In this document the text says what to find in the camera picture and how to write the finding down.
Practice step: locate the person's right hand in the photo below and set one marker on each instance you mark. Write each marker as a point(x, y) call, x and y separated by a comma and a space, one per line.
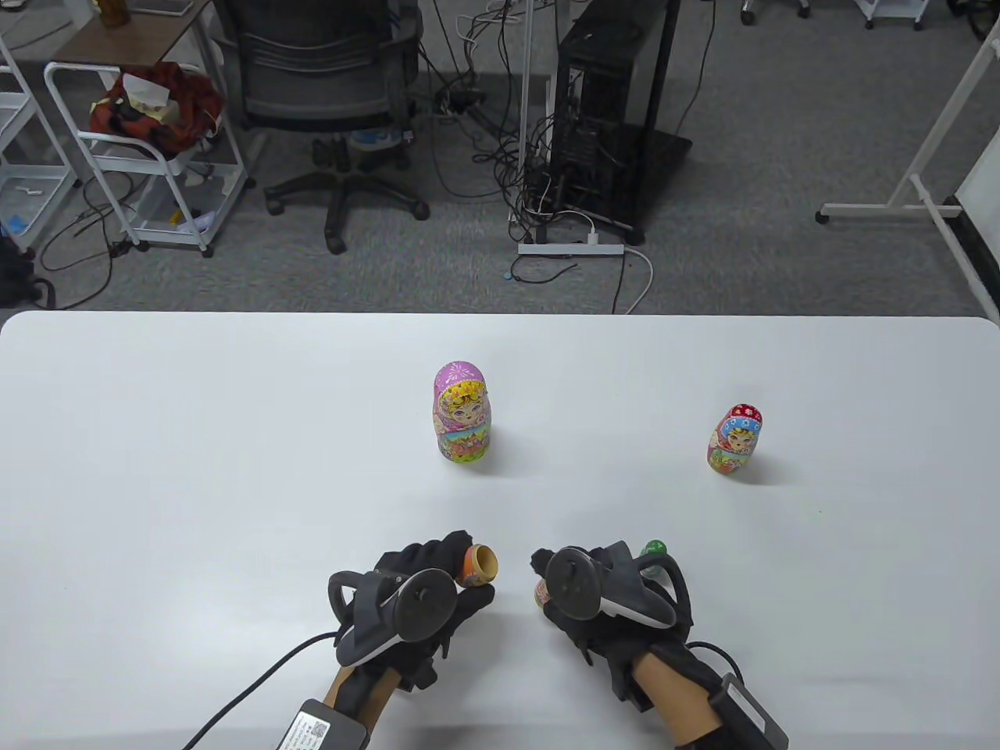
point(617, 555)

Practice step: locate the person's left hand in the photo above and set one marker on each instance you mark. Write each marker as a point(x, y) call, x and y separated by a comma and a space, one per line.
point(426, 551)

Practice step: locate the green Russian doll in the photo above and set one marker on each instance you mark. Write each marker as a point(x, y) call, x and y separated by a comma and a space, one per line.
point(652, 547)

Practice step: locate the orange Russian doll top half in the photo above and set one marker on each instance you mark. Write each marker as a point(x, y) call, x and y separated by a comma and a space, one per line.
point(541, 595)

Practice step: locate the large pink Russian doll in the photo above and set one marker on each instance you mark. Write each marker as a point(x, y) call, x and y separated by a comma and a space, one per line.
point(462, 414)

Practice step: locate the red Russian doll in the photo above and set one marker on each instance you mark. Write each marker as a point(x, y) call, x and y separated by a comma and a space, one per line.
point(734, 441)

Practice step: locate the person's left forearm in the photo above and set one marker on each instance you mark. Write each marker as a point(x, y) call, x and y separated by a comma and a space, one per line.
point(337, 687)

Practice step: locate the person's right forearm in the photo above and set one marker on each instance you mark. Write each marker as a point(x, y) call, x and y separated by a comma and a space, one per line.
point(672, 703)

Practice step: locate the grey left hand controller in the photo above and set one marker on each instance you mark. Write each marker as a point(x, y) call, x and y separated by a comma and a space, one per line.
point(426, 601)

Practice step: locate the grey hand controller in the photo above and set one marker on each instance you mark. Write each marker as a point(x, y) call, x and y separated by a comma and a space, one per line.
point(426, 601)
point(574, 586)

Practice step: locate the grey right hand controller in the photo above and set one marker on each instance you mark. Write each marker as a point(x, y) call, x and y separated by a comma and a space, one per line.
point(574, 586)

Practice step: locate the black left wrist sensor box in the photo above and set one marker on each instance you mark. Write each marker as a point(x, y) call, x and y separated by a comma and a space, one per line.
point(324, 730)

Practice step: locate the black wrist sensor box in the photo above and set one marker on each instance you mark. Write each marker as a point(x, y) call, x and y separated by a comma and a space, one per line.
point(324, 730)
point(750, 715)

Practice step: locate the black right wrist sensor box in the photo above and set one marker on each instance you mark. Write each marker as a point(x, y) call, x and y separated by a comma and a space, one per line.
point(750, 715)

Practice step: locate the white power strip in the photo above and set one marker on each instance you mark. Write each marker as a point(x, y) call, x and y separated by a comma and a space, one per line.
point(570, 249)

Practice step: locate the black computer tower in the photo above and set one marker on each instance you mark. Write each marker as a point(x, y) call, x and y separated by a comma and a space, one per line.
point(664, 148)
point(601, 78)

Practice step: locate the white pole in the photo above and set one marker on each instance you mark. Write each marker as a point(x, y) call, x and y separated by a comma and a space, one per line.
point(525, 117)

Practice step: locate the black office chair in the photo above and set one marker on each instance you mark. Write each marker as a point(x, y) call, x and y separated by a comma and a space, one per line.
point(312, 70)

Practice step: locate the black bag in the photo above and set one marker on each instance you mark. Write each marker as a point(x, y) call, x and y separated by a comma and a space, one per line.
point(12, 273)

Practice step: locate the white board panel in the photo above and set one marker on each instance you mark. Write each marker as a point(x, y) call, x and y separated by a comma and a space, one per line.
point(986, 203)

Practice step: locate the red cloth bundle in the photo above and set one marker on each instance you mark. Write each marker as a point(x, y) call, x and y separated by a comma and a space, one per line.
point(187, 98)

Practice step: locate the white shelf cart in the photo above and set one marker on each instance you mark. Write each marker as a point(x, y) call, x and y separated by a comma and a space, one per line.
point(31, 183)

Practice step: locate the white crumpled paper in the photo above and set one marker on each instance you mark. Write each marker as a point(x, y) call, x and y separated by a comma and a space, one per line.
point(144, 90)

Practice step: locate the black chair base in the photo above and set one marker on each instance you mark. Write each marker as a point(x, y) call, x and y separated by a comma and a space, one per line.
point(748, 14)

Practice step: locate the wooden side table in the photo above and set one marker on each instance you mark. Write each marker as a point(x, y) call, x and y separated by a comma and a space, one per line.
point(133, 39)

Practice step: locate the white cart base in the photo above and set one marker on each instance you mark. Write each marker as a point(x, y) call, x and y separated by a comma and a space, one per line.
point(891, 9)

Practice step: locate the brown jar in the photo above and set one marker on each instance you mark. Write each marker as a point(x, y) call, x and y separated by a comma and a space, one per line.
point(116, 9)

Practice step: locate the white stand frame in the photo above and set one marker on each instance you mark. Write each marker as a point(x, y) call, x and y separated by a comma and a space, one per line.
point(883, 209)

